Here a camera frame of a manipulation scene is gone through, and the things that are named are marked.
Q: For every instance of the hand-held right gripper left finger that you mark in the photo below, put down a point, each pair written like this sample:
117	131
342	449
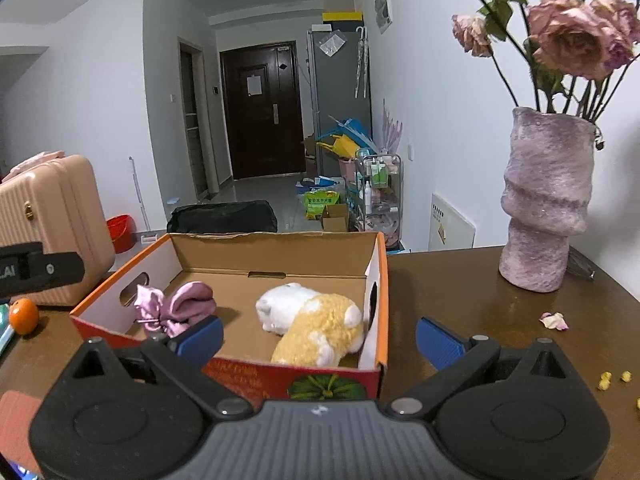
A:
200	337

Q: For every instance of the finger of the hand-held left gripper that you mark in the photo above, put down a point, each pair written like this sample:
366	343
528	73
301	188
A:
62	269

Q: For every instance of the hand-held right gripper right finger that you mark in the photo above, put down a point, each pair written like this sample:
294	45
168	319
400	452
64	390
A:
440	342

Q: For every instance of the orange-rimmed cardboard box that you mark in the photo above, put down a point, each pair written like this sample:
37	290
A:
300	260

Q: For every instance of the salmon patterned cloth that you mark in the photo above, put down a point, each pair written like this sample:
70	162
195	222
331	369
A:
17	425

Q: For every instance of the mauve soft cloth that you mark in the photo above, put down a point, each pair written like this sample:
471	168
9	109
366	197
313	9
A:
192	300

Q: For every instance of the orange fruit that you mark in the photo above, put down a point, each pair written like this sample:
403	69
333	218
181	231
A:
24	317

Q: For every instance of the pink ribbed suitcase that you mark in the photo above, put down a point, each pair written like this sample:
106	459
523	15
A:
65	210

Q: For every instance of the red bucket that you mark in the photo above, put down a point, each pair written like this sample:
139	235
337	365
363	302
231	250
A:
119	232

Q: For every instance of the pale blue tray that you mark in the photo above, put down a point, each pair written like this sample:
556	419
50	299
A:
4	332

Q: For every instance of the pink packet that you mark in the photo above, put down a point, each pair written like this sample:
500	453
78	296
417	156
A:
35	162

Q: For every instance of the white mop stick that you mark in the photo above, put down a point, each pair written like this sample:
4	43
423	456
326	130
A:
137	190

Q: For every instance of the fallen pink petal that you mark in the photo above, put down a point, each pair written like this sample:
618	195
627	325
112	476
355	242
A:
554	321

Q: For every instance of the white board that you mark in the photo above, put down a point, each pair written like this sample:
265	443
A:
450	225

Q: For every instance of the white and yellow plush toy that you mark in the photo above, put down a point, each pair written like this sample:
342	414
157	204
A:
320	325

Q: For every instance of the black bag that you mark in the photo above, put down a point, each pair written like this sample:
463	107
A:
220	217

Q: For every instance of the pale blue plastic bag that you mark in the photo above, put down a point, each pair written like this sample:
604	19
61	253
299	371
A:
177	200

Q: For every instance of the small open cardboard box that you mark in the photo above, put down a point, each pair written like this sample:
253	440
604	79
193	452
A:
335	220

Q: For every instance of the mauve felt vase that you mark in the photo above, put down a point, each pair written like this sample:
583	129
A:
545	200

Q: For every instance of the green printed bag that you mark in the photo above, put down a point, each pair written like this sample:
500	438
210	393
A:
320	205

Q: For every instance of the pink bin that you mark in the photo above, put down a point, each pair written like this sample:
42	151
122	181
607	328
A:
347	167

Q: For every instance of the dark brown entrance door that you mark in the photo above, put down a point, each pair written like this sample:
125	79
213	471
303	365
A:
262	130

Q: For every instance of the brown cardboard box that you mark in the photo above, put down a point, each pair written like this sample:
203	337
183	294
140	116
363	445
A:
310	146

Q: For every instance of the blue and yellow bags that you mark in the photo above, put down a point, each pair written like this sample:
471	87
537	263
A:
347	140

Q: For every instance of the white paper notice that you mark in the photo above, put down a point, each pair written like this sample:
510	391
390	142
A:
254	85

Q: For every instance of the grey refrigerator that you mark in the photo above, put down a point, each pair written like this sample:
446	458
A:
335	90

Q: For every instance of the white folded umbrella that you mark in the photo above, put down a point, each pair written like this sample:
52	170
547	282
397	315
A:
361	60

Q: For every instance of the clear plastic bag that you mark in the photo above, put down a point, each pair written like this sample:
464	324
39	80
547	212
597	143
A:
331	44

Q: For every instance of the dried pink rose bouquet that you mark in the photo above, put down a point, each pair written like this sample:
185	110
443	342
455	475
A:
565	35

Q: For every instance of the white electrical panel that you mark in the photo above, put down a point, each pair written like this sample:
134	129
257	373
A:
383	7

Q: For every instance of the yellow and black box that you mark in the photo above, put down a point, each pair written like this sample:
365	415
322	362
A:
342	16

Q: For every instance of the white wall socket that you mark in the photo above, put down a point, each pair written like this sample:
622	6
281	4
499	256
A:
411	149

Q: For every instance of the side doorway frame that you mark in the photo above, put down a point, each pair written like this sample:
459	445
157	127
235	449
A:
192	120

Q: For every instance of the purple wall decoration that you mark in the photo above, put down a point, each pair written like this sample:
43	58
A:
392	130

